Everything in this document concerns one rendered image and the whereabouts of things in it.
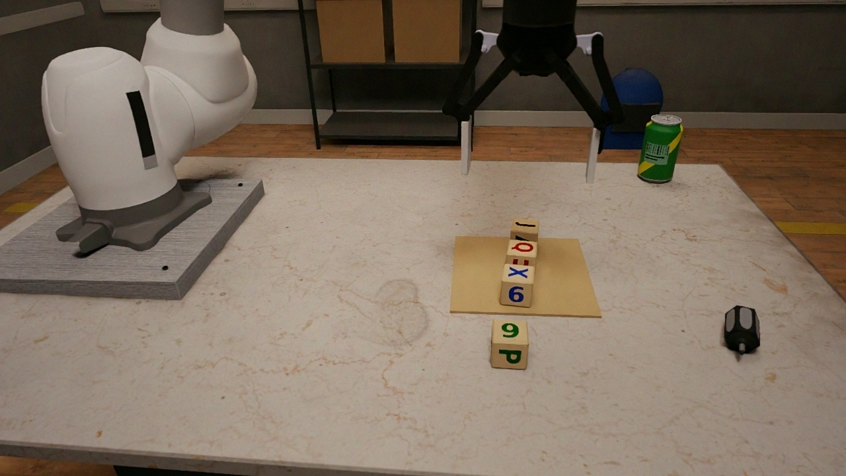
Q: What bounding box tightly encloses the green drink can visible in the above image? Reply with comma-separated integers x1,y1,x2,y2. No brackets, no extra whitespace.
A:
638,114,683,183

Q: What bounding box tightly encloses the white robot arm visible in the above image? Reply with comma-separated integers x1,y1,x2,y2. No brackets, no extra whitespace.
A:
41,0,257,255

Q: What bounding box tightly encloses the tan flat mat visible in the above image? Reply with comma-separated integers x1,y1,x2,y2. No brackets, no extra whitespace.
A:
450,236,602,318

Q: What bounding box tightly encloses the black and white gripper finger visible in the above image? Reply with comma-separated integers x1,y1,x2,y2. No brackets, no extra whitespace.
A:
442,29,529,175
542,31,625,184

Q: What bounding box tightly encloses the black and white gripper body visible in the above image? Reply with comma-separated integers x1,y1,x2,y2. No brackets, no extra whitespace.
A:
496,0,578,77

